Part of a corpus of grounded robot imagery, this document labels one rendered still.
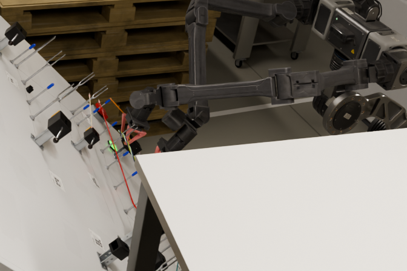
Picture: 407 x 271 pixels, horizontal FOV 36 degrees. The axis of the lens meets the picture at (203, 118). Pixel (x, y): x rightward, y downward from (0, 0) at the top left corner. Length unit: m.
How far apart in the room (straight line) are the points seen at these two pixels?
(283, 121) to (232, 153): 3.61
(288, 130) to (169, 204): 3.66
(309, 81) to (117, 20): 1.84
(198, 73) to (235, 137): 2.05
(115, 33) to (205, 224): 2.81
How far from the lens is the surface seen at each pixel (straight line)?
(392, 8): 4.51
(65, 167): 1.61
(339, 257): 0.84
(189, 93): 1.97
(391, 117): 2.81
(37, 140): 1.54
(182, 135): 2.15
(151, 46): 3.71
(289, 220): 0.86
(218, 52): 5.24
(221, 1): 2.36
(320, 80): 1.89
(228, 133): 4.26
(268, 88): 1.89
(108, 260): 1.41
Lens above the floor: 2.40
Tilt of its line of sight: 34 degrees down
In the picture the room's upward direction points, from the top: 13 degrees clockwise
